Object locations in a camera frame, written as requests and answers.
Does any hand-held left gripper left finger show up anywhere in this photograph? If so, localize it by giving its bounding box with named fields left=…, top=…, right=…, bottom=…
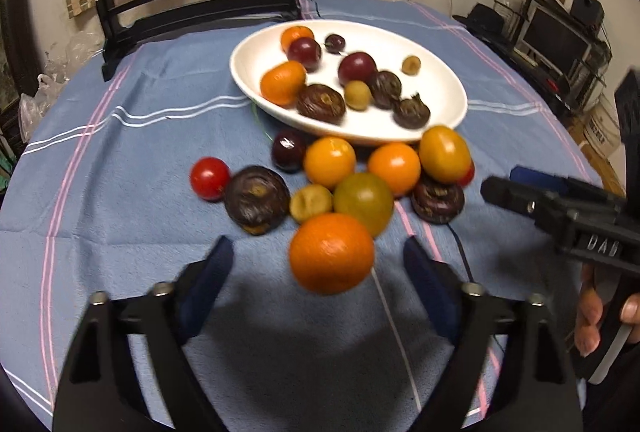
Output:
left=52, top=236, right=235, bottom=432

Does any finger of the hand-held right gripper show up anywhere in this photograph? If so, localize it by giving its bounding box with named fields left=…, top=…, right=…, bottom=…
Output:
left=481, top=176, right=567, bottom=233
left=510, top=166, right=627, bottom=207

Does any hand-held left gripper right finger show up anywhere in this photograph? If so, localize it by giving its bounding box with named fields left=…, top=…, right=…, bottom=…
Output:
left=403, top=237, right=586, bottom=432

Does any large orange mandarin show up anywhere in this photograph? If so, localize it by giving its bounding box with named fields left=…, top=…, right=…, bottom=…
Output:
left=289, top=213, right=376, bottom=296

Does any white oval plate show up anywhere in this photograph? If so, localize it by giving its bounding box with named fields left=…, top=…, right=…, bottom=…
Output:
left=229, top=20, right=469, bottom=147

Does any small orange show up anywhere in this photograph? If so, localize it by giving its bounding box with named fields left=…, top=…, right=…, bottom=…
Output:
left=367, top=142, right=422, bottom=197
left=260, top=60, right=307, bottom=107
left=280, top=26, right=315, bottom=54
left=303, top=137, right=357, bottom=191

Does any person's right hand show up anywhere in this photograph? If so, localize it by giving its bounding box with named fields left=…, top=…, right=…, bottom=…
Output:
left=574, top=262, right=640, bottom=359

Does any blue striped tablecloth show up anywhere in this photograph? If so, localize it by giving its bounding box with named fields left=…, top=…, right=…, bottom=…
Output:
left=0, top=0, right=606, bottom=432

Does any large yellow-orange tomato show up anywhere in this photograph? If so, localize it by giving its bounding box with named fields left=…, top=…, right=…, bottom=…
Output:
left=418, top=125, right=472, bottom=185

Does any small red cherry tomato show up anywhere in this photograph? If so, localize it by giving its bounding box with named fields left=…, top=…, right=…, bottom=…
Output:
left=190, top=157, right=232, bottom=201

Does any yellow-green round fruit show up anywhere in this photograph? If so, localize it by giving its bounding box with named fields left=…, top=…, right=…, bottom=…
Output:
left=333, top=172, right=395, bottom=237

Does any black computer monitor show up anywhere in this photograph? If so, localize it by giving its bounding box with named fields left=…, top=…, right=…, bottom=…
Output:
left=520, top=4, right=593, bottom=70

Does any small dark red plum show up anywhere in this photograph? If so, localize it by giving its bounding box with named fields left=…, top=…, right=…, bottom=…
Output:
left=271, top=130, right=308, bottom=173

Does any black hat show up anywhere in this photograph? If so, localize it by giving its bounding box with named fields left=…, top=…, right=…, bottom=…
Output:
left=452, top=3, right=506, bottom=35

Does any black speaker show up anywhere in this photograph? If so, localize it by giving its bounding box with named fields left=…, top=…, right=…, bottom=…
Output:
left=570, top=0, right=605, bottom=32

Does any clear plastic bag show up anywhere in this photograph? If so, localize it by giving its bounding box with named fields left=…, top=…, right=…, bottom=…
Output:
left=19, top=34, right=103, bottom=133

